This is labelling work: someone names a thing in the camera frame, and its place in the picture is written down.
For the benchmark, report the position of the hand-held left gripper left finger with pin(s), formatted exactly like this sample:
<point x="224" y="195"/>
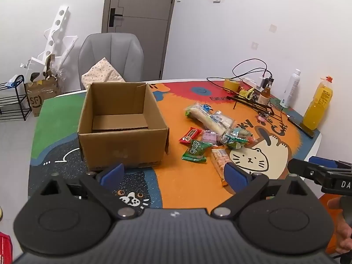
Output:
<point x="112" y="172"/>

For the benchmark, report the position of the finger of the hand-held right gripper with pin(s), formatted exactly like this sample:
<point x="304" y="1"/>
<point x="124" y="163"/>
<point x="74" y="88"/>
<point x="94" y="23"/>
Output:
<point x="321" y="160"/>
<point x="301" y="168"/>

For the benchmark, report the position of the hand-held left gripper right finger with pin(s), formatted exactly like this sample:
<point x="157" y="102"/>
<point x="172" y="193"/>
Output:
<point x="236" y="176"/>

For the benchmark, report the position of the orange wafer packet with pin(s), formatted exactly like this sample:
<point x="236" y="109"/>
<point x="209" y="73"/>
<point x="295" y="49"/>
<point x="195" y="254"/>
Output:
<point x="218" y="159"/>

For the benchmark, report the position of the brown cardboard box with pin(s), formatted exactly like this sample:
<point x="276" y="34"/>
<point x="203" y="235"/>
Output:
<point x="121" y="145"/>

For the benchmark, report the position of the green silver snack packet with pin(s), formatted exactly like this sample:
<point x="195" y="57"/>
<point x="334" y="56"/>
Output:
<point x="233" y="139"/>

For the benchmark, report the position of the purple snack packet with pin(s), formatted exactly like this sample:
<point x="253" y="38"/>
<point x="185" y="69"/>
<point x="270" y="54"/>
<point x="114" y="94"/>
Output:
<point x="209" y="137"/>

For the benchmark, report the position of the dark green snack packet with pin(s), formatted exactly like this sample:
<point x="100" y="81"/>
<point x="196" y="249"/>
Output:
<point x="195" y="150"/>

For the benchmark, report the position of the clear snack packet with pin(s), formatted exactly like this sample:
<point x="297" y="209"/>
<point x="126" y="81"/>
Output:
<point x="222" y="118"/>

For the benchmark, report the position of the red snack packet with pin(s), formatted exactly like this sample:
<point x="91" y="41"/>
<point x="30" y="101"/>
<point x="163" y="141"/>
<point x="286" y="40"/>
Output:
<point x="189" y="135"/>

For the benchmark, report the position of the long white snack packet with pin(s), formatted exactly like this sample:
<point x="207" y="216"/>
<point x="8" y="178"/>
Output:
<point x="203" y="118"/>

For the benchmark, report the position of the blue snack packet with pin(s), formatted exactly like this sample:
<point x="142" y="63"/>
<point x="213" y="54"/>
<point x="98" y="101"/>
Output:
<point x="205" y="106"/>

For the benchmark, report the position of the person's right hand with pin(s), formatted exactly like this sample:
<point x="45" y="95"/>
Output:
<point x="345" y="236"/>

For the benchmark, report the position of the black phone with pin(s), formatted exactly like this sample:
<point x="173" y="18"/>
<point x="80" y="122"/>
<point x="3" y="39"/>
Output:
<point x="301" y="126"/>

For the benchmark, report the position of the orange juice bottle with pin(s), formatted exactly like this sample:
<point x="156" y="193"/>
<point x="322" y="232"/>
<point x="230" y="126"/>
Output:
<point x="319" y="104"/>

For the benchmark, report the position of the colourful cartoon table mat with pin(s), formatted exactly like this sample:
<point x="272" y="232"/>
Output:
<point x="176" y="176"/>

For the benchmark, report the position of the black clothes hanger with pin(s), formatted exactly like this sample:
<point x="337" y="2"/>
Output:
<point x="249" y="103"/>

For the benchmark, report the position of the white spray can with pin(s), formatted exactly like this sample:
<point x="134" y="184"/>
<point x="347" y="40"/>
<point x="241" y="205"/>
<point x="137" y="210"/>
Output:
<point x="290" y="90"/>

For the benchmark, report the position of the brown glass bottle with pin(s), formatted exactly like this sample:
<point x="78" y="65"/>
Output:
<point x="264" y="96"/>

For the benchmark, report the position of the yellow green toy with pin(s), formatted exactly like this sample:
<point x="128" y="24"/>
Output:
<point x="246" y="93"/>

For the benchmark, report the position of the yellow tape roll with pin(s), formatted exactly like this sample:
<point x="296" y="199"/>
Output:
<point x="231" y="85"/>

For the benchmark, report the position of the white plug-in charger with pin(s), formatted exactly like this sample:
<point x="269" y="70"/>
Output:
<point x="264" y="82"/>

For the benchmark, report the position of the white power strip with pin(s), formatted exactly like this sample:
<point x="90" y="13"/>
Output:
<point x="251" y="82"/>

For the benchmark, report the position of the cream polka dot cushion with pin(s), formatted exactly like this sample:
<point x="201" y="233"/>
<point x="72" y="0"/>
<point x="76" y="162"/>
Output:
<point x="101" y="73"/>

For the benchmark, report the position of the brown paper bag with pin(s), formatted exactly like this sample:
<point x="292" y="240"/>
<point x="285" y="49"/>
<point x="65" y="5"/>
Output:
<point x="38" y="96"/>

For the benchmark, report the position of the clear plastic wrap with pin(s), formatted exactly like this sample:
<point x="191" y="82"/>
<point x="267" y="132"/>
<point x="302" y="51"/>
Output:
<point x="56" y="70"/>

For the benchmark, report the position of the black metal shoe rack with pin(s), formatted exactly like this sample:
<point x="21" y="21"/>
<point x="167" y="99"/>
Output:
<point x="12" y="107"/>

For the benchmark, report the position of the grey upholstered chair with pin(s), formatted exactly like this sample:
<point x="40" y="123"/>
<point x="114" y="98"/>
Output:
<point x="115" y="49"/>

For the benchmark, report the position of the red box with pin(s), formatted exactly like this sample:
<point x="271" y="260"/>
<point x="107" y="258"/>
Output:
<point x="5" y="249"/>

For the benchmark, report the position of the blue white pouch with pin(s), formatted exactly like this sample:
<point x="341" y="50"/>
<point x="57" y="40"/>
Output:
<point x="12" y="82"/>

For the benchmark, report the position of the grey door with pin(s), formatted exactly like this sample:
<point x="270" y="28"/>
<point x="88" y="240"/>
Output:
<point x="143" y="33"/>

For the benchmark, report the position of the white rack with holes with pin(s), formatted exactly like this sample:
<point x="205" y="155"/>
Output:
<point x="56" y="27"/>

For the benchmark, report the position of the white wall socket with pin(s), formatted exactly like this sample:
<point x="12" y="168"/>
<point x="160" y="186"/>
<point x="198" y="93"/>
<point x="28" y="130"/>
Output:
<point x="272" y="28"/>
<point x="255" y="45"/>

